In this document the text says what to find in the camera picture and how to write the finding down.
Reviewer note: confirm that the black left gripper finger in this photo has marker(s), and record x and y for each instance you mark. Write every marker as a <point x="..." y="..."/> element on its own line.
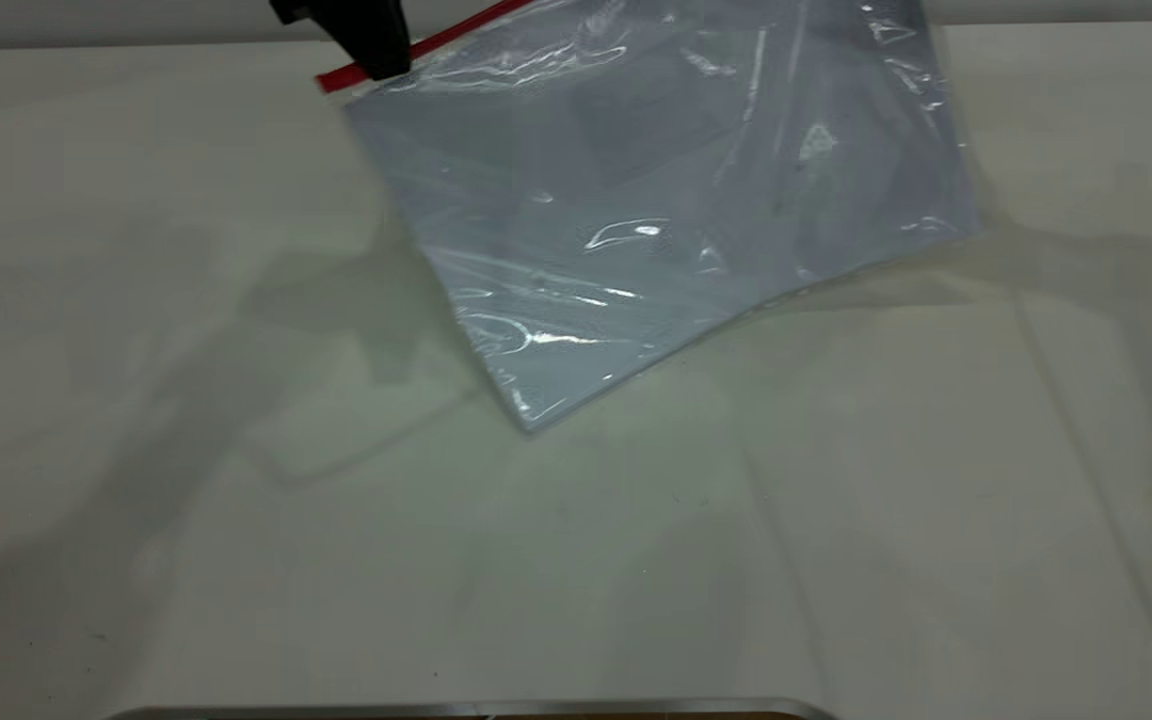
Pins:
<point x="288" y="9"/>
<point x="371" y="35"/>

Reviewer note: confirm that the silver metal rim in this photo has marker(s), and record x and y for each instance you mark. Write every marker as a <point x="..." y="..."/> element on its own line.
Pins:
<point x="476" y="710"/>

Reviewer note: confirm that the clear plastic zip bag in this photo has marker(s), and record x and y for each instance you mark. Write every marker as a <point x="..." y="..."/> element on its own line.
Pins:
<point x="656" y="200"/>

